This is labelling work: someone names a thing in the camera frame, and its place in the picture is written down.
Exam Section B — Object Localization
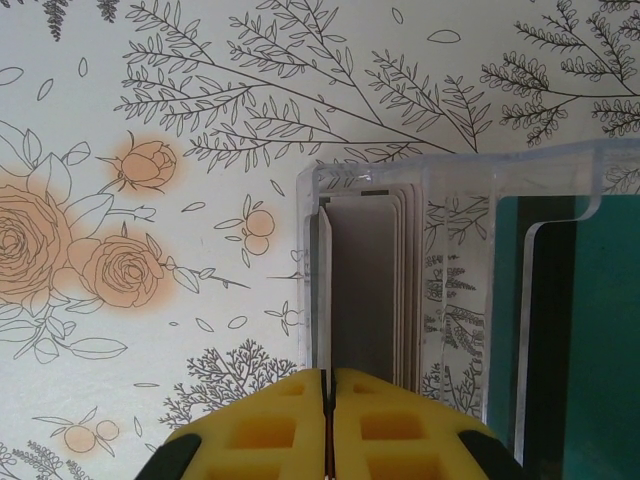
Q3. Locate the teal credit card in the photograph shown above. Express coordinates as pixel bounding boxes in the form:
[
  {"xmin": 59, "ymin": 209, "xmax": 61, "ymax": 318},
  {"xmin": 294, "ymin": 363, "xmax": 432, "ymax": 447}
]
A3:
[{"xmin": 492, "ymin": 194, "xmax": 640, "ymax": 480}]

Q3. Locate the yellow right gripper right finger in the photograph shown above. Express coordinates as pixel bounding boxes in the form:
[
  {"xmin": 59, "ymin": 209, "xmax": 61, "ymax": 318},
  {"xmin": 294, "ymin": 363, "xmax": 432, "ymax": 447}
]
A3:
[{"xmin": 332, "ymin": 367, "xmax": 524, "ymax": 480}]

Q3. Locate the dark grey credit card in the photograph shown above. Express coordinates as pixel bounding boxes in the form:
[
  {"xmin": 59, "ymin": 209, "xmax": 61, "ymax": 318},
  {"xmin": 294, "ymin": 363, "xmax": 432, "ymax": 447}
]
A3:
[{"xmin": 308, "ymin": 206, "xmax": 335, "ymax": 396}]

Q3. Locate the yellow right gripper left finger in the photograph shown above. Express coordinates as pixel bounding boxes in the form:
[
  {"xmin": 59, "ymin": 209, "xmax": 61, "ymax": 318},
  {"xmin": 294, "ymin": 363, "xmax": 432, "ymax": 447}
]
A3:
[{"xmin": 144, "ymin": 367, "xmax": 331, "ymax": 480}]

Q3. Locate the clear acrylic card organizer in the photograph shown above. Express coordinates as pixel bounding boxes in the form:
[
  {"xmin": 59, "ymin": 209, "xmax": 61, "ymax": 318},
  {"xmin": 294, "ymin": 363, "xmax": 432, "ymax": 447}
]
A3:
[{"xmin": 294, "ymin": 139, "xmax": 640, "ymax": 466}]

